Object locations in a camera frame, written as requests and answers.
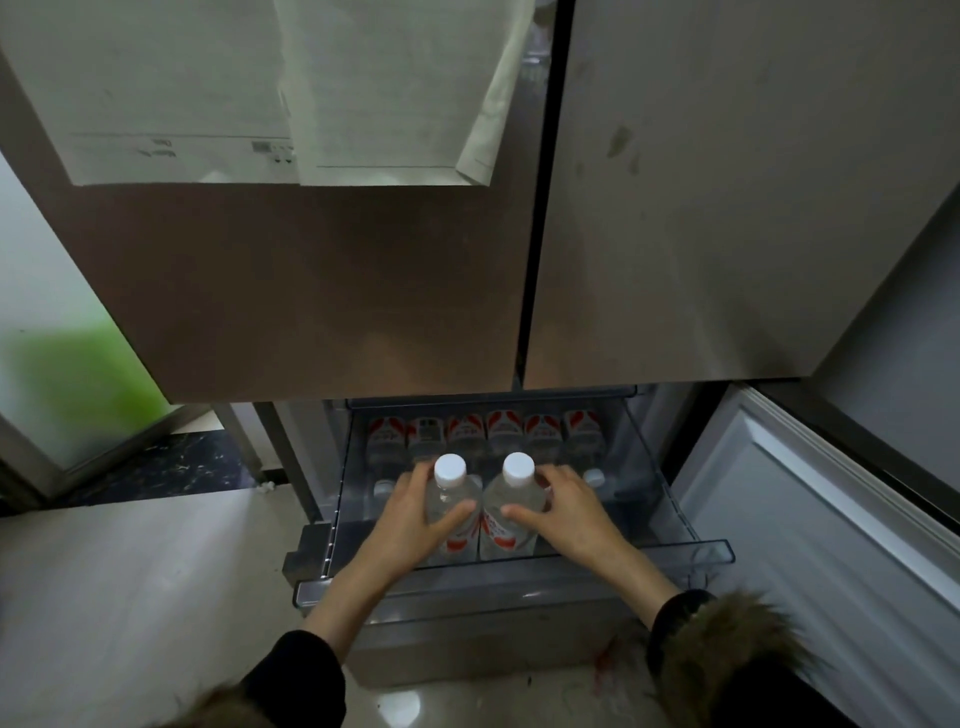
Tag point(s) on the person's right hand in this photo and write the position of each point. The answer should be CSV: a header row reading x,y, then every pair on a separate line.
x,y
585,532

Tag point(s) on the brown refrigerator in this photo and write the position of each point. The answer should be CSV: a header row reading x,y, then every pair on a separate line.
x,y
300,285

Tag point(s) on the person's left forearm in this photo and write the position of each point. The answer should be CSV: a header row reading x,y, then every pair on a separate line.
x,y
345,600

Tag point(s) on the clear water bottle red label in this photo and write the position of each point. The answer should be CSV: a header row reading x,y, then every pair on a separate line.
x,y
517,471
450,472

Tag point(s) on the green object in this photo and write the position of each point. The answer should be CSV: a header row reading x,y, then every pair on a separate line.
x,y
90,382

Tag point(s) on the person's left hand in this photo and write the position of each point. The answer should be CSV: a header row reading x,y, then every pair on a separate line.
x,y
401,532

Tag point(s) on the group of water bottles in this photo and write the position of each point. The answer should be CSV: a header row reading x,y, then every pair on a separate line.
x,y
465,431

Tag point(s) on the white fridge door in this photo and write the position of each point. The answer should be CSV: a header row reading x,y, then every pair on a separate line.
x,y
810,525

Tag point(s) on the frosted glass door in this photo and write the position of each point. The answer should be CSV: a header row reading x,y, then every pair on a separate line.
x,y
45,262
238,442

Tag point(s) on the person's right forearm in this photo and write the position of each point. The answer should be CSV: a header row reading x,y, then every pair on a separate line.
x,y
645,592

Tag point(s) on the clear plastic fridge drawer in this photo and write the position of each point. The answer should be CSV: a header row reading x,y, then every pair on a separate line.
x,y
487,585

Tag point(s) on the white lined paper sheet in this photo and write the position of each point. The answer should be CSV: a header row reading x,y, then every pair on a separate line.
x,y
150,75

